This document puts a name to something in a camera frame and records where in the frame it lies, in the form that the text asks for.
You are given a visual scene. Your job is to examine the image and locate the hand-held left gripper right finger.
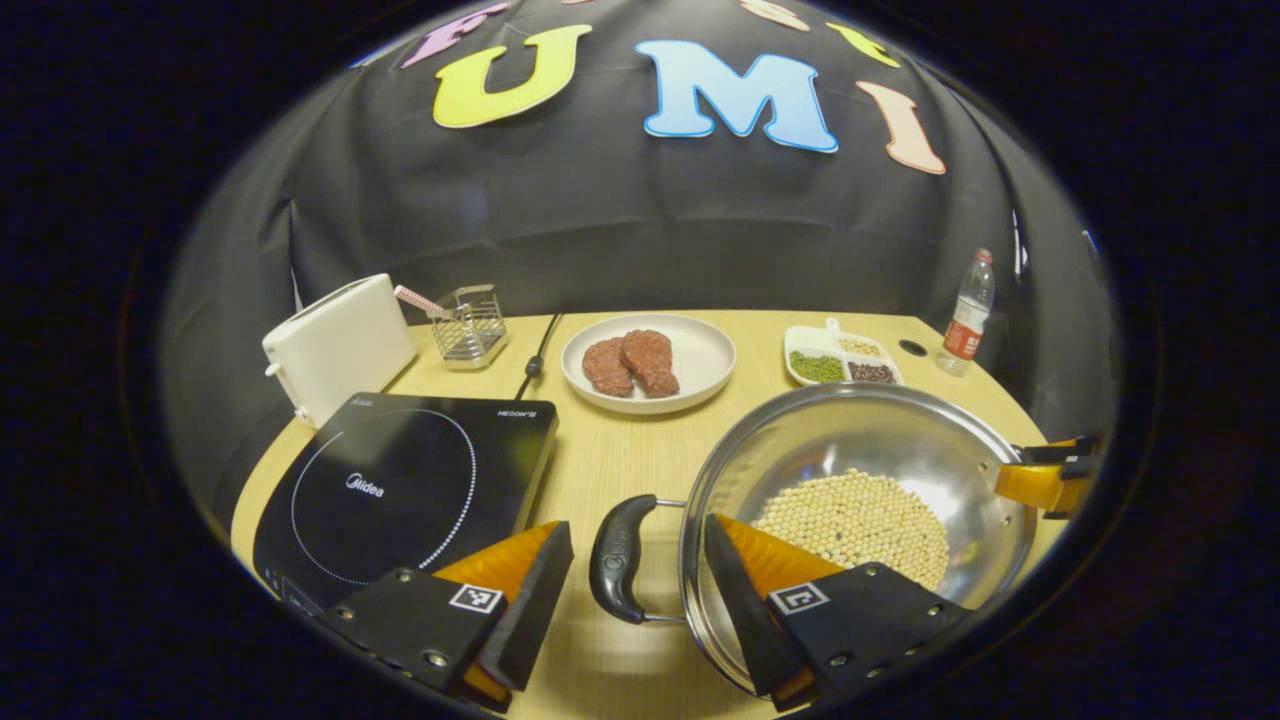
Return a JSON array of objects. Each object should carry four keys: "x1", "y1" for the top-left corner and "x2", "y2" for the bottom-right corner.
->
[{"x1": 703, "y1": 513, "x2": 976, "y2": 713}]

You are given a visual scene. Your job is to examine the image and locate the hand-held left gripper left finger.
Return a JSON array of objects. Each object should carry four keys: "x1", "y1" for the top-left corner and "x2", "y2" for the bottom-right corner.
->
[{"x1": 315, "y1": 520, "x2": 576, "y2": 713}]

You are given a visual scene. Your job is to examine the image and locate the black induction cooktop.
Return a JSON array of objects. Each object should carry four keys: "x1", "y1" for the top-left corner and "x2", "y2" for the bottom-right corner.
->
[{"x1": 252, "y1": 392, "x2": 559, "y2": 616}]

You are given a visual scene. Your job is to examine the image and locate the stainless steel pot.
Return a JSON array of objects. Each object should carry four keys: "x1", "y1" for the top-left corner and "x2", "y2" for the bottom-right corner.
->
[{"x1": 588, "y1": 382, "x2": 1041, "y2": 696}]

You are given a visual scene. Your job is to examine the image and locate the pile of soybeans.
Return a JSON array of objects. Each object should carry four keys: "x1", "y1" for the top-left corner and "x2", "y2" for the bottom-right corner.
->
[{"x1": 752, "y1": 468, "x2": 951, "y2": 591}]

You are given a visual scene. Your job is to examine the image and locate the clear water bottle red label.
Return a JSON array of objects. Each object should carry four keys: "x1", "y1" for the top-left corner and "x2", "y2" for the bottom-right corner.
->
[{"x1": 936, "y1": 248, "x2": 996, "y2": 378}]

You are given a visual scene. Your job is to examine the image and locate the white divided bean dish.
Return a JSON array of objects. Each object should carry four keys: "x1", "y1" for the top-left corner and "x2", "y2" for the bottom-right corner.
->
[{"x1": 783, "y1": 318, "x2": 904, "y2": 387}]

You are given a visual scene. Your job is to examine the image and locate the white round plate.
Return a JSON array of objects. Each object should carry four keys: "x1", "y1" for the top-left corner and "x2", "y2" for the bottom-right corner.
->
[{"x1": 560, "y1": 313, "x2": 738, "y2": 415}]

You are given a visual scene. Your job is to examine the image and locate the red meat patty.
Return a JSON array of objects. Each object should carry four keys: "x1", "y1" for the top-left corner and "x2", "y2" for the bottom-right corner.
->
[
  {"x1": 582, "y1": 337, "x2": 635, "y2": 398},
  {"x1": 620, "y1": 329, "x2": 681, "y2": 398}
]

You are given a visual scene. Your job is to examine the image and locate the white toaster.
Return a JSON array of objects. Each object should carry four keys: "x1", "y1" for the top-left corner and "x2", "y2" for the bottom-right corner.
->
[{"x1": 262, "y1": 273, "x2": 419, "y2": 429}]

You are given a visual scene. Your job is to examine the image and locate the black power cable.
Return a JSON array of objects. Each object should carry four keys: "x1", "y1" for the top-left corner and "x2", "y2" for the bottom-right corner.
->
[{"x1": 515, "y1": 312, "x2": 566, "y2": 401}]

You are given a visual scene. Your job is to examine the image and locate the wire mesh utensil holder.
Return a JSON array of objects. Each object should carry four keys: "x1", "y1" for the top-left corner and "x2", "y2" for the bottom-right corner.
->
[{"x1": 432, "y1": 284, "x2": 509, "y2": 371}]

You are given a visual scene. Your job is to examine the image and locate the pink utensil handle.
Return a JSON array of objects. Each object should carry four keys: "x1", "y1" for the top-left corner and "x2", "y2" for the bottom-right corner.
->
[{"x1": 393, "y1": 285, "x2": 451, "y2": 319}]

